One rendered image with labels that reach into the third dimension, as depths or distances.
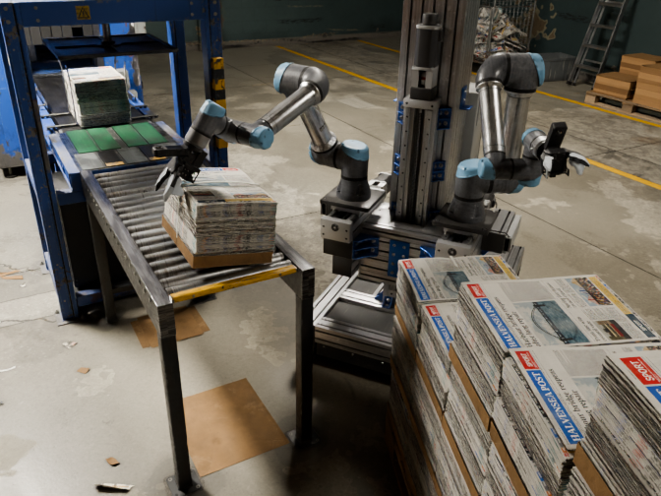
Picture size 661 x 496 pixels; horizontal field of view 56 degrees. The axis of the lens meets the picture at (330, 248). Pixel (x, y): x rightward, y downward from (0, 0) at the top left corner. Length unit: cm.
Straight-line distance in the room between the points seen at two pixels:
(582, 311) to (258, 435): 153
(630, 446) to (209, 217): 143
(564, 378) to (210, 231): 120
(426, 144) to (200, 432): 149
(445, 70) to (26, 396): 225
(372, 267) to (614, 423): 185
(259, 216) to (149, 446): 109
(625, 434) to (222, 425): 195
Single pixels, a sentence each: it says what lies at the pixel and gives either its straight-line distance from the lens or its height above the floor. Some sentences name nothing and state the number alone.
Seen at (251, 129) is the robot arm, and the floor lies 125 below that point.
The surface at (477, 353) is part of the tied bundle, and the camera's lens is 153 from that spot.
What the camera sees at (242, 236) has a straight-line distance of 209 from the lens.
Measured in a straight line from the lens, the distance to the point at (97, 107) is 390.
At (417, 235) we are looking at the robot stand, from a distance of 260.
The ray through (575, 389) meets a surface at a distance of 131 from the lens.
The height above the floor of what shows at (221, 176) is 104.
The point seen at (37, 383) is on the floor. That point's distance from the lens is 314.
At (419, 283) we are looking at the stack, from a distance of 204.
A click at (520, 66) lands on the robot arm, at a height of 143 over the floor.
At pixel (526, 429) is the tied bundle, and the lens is 132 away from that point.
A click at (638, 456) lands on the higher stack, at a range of 101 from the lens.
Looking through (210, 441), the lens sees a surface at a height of 0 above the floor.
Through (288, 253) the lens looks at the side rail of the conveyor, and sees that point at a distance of 225.
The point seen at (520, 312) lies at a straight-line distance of 151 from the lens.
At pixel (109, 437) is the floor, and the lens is 277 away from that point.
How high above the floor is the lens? 184
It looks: 27 degrees down
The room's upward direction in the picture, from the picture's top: 1 degrees clockwise
